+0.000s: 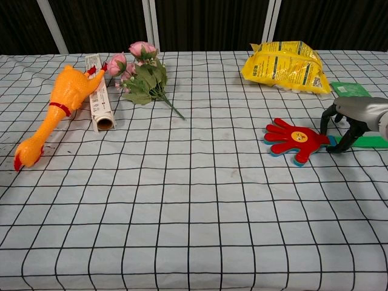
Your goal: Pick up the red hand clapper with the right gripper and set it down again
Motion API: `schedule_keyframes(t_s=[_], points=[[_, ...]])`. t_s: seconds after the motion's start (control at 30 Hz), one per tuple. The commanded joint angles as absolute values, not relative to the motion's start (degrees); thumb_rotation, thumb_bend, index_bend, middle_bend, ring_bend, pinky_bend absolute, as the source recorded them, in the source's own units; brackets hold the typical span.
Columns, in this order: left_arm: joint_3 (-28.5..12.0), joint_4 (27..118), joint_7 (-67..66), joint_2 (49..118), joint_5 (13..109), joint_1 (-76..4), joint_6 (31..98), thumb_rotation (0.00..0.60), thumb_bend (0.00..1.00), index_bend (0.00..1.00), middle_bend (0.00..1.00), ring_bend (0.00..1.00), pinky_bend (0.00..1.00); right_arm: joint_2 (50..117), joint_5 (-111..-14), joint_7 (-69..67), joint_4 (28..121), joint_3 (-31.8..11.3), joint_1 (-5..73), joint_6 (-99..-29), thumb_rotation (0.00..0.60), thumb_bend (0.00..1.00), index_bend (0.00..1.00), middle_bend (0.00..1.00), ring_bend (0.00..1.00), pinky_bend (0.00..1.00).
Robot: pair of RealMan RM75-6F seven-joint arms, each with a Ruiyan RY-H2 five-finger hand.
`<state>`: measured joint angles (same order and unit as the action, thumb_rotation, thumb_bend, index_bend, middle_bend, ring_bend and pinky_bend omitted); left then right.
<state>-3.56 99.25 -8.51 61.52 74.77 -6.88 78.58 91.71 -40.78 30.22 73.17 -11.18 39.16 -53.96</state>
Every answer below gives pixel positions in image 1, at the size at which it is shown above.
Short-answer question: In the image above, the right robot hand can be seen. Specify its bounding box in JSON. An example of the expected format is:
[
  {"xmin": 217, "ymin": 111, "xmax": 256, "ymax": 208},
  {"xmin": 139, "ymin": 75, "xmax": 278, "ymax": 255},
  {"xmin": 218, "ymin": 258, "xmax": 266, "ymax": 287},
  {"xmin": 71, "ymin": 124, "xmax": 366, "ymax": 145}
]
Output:
[{"xmin": 320, "ymin": 96, "xmax": 388, "ymax": 154}]

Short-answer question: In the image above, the red hand clapper toy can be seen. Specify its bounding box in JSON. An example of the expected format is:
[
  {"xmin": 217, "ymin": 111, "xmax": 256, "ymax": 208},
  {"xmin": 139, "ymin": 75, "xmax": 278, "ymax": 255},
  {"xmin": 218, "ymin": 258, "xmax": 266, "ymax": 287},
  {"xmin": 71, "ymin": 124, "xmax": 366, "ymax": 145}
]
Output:
[{"xmin": 263, "ymin": 118, "xmax": 388, "ymax": 167}]

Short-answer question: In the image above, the green sachet packet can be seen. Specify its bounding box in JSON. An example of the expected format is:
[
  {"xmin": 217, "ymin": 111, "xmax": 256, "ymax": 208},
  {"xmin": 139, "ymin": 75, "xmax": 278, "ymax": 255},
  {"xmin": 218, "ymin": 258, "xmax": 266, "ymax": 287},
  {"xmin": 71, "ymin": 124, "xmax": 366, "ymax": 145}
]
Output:
[{"xmin": 330, "ymin": 81, "xmax": 372, "ymax": 98}]

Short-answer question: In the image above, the yellow snack bag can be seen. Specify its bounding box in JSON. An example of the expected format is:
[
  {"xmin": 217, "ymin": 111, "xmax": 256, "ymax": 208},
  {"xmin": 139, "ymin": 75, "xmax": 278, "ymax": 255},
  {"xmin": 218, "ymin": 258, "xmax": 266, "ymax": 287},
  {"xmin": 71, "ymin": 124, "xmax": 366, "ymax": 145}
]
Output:
[{"xmin": 240, "ymin": 41, "xmax": 332, "ymax": 95}]

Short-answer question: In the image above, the checkered white tablecloth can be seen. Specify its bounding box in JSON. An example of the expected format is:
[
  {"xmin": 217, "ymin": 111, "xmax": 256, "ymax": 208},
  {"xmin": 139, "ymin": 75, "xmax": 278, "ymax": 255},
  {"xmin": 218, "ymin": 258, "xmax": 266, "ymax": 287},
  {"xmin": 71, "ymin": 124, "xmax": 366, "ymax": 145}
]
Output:
[{"xmin": 0, "ymin": 50, "xmax": 388, "ymax": 291}]

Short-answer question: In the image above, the pink artificial flower bouquet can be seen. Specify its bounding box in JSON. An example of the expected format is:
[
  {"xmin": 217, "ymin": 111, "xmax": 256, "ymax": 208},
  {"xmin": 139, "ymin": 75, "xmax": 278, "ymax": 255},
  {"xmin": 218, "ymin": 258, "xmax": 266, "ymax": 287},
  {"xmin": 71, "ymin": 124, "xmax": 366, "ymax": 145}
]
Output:
[{"xmin": 106, "ymin": 41, "xmax": 186, "ymax": 121}]

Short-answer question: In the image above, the white tube package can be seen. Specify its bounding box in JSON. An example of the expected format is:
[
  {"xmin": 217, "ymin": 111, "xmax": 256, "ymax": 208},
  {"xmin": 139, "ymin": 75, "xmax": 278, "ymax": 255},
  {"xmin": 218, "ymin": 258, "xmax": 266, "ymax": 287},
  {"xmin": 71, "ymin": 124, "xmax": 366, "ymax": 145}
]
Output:
[{"xmin": 84, "ymin": 53, "xmax": 117, "ymax": 133}]

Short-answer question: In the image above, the orange rubber chicken toy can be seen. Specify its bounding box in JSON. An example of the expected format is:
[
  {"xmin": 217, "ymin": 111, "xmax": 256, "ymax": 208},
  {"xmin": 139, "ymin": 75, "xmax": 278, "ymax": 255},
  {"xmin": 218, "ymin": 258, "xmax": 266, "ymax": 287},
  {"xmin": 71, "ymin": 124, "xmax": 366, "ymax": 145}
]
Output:
[{"xmin": 13, "ymin": 62, "xmax": 109, "ymax": 172}]

